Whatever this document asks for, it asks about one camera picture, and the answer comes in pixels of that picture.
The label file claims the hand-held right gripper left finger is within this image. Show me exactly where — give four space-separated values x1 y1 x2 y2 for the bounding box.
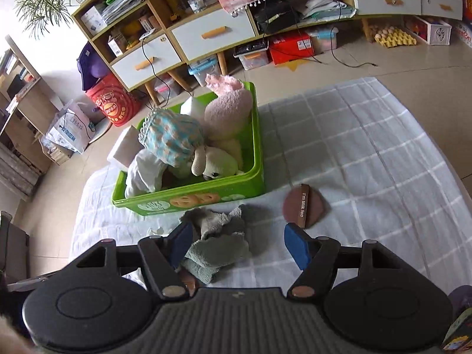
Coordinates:
71 221 195 302

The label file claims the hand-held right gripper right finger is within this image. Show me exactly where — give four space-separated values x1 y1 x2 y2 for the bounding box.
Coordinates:
283 223 403 302

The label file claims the grey towel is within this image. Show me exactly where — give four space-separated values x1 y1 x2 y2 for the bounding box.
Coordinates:
179 204 252 285

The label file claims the green plastic storage box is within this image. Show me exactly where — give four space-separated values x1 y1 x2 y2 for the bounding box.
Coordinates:
111 81 266 218

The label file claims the white cloth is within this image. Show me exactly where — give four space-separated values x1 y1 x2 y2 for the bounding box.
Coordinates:
124 149 171 199

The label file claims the cream plush toy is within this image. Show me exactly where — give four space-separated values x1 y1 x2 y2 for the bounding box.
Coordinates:
189 145 240 182

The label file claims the blue checked ruffled doll dress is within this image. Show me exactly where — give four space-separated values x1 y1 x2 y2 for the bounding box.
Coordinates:
138 107 206 168

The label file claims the pink plush toy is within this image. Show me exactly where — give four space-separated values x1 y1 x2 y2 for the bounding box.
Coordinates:
204 74 253 141

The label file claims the brown round powder puff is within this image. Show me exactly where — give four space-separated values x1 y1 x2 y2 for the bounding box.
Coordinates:
282 183 327 228

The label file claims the grey checked bed sheet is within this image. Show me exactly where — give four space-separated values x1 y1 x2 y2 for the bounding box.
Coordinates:
69 77 472 354

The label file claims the wooden bookshelf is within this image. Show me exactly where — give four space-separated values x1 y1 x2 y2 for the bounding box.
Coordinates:
0 34 71 201

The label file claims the white paper shopping bag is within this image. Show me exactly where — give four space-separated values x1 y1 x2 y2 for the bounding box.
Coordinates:
43 99 97 155

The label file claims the red printed bucket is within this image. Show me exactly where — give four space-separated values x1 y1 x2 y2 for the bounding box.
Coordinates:
86 73 143 128

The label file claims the small clear storage box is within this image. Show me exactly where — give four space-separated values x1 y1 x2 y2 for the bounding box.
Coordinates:
153 77 182 99

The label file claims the clear storage box blue lid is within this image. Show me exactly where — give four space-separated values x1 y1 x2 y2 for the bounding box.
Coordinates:
188 56 219 88

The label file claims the clear storage box dark lid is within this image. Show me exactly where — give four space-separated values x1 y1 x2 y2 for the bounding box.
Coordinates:
233 38 271 71

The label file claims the purple bag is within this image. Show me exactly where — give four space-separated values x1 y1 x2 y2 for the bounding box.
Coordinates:
76 42 108 91

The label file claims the red cardboard box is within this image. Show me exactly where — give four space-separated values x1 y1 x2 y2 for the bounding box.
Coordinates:
268 31 315 66

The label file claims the pale storage box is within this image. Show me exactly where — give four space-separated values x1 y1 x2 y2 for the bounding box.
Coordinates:
307 27 339 55

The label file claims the wooden shelf cabinet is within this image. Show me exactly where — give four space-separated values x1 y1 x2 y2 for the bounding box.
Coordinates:
71 0 259 106

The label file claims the yellow egg tray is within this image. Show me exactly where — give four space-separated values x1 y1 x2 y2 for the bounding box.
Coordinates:
373 25 420 50

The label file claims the black bag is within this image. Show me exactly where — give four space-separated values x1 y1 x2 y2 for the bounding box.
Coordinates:
254 0 300 35

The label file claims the stack of papers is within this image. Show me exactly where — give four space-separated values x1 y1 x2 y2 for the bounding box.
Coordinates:
101 0 145 25

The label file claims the white patterned box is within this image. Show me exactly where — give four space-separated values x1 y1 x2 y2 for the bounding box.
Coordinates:
405 16 453 47

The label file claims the red printed carton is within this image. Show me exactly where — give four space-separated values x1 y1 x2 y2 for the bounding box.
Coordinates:
453 21 472 49

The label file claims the black cable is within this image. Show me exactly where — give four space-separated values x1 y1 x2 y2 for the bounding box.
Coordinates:
263 0 379 70
141 37 194 104

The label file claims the white drawer with wooden handle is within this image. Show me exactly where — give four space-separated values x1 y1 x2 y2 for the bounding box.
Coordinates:
170 6 258 63
110 32 184 91

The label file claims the grey drawer with wooden handle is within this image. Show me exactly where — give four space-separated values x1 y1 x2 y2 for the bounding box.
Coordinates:
353 0 423 17
420 0 464 21

